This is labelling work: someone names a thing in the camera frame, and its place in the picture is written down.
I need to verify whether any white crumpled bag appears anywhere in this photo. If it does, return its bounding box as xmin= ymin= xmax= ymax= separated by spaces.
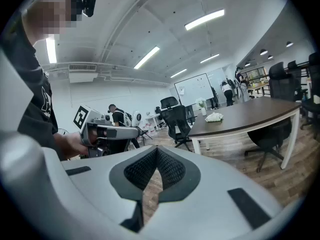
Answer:
xmin=204 ymin=112 xmax=225 ymax=123

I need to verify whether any ceiling tube light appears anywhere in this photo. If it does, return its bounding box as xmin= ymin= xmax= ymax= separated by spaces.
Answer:
xmin=199 ymin=53 xmax=221 ymax=65
xmin=170 ymin=68 xmax=188 ymax=79
xmin=184 ymin=8 xmax=225 ymax=31
xmin=133 ymin=45 xmax=161 ymax=70
xmin=45 ymin=35 xmax=58 ymax=65

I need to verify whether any black head-mounted camera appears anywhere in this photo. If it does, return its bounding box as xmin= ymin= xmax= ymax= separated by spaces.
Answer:
xmin=59 ymin=0 xmax=97 ymax=18

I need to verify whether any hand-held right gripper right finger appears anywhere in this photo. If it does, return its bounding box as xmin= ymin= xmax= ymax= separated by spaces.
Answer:
xmin=143 ymin=145 xmax=285 ymax=239

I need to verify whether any white ceiling air conditioner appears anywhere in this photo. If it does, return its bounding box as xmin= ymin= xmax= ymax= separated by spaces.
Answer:
xmin=68 ymin=63 xmax=99 ymax=84

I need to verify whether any wooden table with black frame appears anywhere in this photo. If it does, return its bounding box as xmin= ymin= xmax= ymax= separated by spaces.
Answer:
xmin=248 ymin=80 xmax=271 ymax=96

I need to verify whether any white vase with flowers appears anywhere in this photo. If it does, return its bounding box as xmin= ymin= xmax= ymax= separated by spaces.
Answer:
xmin=194 ymin=97 xmax=208 ymax=117

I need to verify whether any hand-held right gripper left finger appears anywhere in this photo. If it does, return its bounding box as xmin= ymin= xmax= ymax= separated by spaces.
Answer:
xmin=61 ymin=145 xmax=158 ymax=233

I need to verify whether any person's black printed shirt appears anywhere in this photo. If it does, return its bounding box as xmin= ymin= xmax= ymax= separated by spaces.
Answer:
xmin=0 ymin=7 xmax=60 ymax=160

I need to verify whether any person's head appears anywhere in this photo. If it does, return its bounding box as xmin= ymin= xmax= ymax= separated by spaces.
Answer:
xmin=21 ymin=0 xmax=84 ymax=47

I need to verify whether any black office chair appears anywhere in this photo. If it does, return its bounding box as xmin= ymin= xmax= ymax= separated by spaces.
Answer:
xmin=287 ymin=60 xmax=309 ymax=102
xmin=244 ymin=118 xmax=293 ymax=174
xmin=299 ymin=51 xmax=320 ymax=135
xmin=159 ymin=96 xmax=195 ymax=152
xmin=268 ymin=61 xmax=302 ymax=102

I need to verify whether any black-framed whiteboard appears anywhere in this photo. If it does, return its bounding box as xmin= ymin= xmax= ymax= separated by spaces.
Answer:
xmin=173 ymin=72 xmax=216 ymax=108

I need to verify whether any person's left forearm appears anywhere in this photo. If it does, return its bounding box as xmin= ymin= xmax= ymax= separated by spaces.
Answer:
xmin=53 ymin=131 xmax=89 ymax=160

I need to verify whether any small white table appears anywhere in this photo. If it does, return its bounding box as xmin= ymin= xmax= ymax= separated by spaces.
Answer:
xmin=145 ymin=113 xmax=161 ymax=131

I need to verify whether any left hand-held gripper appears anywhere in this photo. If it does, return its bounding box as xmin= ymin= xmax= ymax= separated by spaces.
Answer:
xmin=72 ymin=105 xmax=141 ymax=159

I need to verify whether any white round device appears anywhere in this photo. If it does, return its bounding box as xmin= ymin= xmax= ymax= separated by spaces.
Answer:
xmin=131 ymin=110 xmax=142 ymax=128

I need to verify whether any brown table with white legs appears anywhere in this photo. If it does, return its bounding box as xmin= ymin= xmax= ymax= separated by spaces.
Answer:
xmin=187 ymin=95 xmax=302 ymax=170

